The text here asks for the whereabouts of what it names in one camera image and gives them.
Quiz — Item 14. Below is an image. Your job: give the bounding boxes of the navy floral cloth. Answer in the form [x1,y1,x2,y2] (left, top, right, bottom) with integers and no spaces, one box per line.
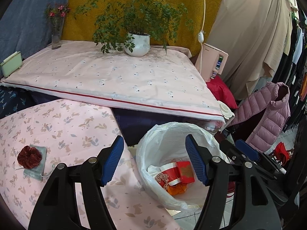
[0,86,36,119]

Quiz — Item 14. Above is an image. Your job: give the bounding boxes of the grey drawstring pouch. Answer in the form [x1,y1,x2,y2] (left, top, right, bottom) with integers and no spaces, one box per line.
[16,145,55,182]

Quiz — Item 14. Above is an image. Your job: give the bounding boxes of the beige hanging curtain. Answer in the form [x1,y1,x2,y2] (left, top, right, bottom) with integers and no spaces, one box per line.
[207,0,291,100]

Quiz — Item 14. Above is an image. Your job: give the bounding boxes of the white power cord with switch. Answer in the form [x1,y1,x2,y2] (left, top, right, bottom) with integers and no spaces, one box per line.
[197,0,208,45]

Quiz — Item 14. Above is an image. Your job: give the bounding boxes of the pink water dispenser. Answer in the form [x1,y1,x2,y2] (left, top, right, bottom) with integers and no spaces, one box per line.
[195,44,229,82]

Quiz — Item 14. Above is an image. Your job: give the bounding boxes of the dark red velvet scrunchie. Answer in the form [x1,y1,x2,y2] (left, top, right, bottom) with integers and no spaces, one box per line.
[17,145,43,169]

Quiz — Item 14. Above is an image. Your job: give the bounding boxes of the white lined trash bin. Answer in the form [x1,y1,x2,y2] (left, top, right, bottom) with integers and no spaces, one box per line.
[135,121,231,212]

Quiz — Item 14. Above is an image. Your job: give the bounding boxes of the orange plastic bag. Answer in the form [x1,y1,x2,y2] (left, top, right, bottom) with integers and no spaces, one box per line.
[167,183,187,196]

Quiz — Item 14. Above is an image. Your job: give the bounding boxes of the blue hanging cloth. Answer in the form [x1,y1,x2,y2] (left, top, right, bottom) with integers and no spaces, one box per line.
[1,0,68,61]

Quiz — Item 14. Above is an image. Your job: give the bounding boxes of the red cushion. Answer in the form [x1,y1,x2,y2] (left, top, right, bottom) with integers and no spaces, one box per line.
[206,76,238,110]

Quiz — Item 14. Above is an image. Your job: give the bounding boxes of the red white paper cup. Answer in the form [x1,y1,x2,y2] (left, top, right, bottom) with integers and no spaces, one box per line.
[154,163,182,190]

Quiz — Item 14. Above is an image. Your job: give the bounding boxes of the pink bunny print tablecloth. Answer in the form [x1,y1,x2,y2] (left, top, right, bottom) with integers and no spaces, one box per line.
[1,99,179,229]

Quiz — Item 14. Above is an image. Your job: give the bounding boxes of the pale pink dotted cloth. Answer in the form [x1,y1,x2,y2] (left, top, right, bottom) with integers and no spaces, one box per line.
[1,41,224,121]

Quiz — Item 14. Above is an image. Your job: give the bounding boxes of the green potted plant white pot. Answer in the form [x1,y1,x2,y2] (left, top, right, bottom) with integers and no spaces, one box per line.
[74,0,194,53]

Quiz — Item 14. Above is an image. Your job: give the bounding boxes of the mint green tissue box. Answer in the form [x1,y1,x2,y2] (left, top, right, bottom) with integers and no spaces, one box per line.
[1,51,22,77]

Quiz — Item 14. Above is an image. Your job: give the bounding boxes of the pink puffer jacket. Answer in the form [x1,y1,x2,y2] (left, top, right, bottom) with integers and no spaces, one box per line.
[227,82,290,152]

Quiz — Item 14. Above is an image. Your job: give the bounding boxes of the mustard yellow hanging cloth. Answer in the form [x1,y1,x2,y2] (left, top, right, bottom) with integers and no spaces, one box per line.
[61,0,228,58]

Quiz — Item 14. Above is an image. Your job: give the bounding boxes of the glass vase red flowers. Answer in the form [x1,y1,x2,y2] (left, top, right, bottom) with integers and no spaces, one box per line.
[45,4,70,50]

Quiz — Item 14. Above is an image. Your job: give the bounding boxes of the red paper envelope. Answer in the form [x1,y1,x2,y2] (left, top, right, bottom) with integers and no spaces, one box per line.
[176,161,195,184]

